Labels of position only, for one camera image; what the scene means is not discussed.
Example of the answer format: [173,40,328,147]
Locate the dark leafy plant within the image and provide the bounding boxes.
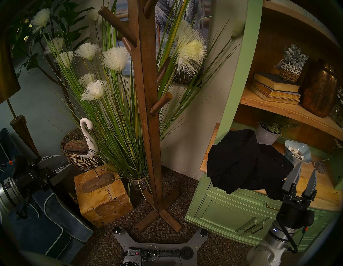
[8,0,94,113]

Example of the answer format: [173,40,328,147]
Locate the blue shell bowl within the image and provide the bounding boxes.
[284,139,313,166]

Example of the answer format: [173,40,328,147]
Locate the wooden block stool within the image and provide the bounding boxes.
[74,164,134,228]

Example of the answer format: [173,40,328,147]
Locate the green plant in grey pot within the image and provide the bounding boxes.
[256,115,300,146]

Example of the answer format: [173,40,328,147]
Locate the white swan figurine on stand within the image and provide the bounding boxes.
[64,118,115,194]

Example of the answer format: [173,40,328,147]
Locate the thin tan old book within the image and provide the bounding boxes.
[250,85,300,105]

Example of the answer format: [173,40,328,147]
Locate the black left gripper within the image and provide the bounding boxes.
[12,155,72,192]

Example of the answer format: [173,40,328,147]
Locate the artificial grass plant white pompons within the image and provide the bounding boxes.
[31,0,245,184]

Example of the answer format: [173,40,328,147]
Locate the dark old book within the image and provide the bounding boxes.
[254,72,300,93]

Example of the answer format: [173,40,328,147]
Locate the black power strip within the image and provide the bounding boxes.
[127,248,180,260]

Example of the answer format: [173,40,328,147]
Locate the wicker basket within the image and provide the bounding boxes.
[60,128,104,171]

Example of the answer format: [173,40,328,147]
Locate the black jacket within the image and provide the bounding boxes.
[206,129,294,200]

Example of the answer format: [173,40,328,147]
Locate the palm wall painting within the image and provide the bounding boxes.
[115,0,215,86]

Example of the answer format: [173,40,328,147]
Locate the green wooden hutch cabinet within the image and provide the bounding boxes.
[185,0,343,253]

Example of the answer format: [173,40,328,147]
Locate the blue armchair white piping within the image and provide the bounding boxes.
[0,127,94,264]

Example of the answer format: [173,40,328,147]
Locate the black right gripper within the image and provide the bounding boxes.
[276,162,318,230]

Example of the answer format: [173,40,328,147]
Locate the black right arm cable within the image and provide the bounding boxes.
[279,225,307,254]

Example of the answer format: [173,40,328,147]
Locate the woven plant pot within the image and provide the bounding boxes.
[128,176,151,191]

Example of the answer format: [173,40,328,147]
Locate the brown wooden coat rack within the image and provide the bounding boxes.
[98,0,183,233]

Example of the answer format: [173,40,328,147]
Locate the glass vase with flowers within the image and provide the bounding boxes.
[330,87,343,129]

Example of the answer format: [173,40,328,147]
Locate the succulent in woven pot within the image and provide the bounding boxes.
[276,44,309,83]

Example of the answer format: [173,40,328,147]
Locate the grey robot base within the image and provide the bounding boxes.
[113,227,209,266]

